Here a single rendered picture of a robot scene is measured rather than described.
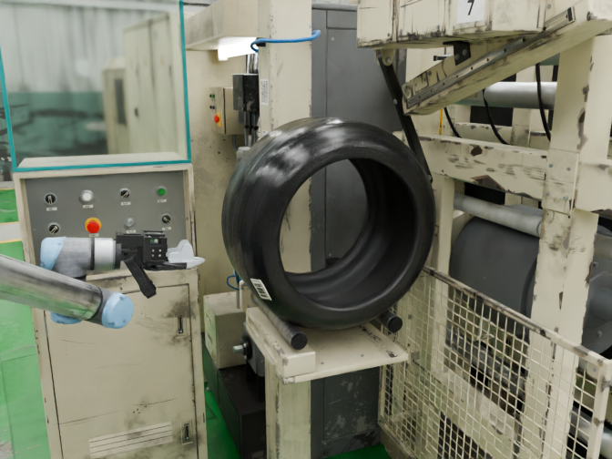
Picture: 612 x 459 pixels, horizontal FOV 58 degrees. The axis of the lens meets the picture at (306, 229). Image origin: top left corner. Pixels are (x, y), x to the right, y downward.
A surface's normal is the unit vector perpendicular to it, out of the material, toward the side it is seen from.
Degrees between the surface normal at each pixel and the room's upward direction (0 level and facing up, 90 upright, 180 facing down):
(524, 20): 90
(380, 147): 80
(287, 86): 90
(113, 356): 90
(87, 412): 90
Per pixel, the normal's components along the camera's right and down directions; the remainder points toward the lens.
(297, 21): 0.37, 0.24
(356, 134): 0.28, -0.56
